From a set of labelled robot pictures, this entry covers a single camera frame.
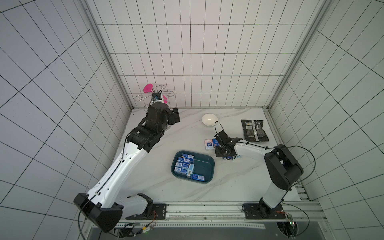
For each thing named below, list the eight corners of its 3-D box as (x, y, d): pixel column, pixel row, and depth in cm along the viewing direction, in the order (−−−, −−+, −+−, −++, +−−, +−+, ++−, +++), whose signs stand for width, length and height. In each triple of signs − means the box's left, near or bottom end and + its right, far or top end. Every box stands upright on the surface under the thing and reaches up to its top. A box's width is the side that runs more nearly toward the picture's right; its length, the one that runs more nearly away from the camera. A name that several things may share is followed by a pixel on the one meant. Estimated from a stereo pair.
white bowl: (207, 129, 107) (208, 125, 103) (199, 121, 112) (200, 117, 108) (218, 123, 111) (219, 118, 107) (210, 115, 116) (211, 111, 112)
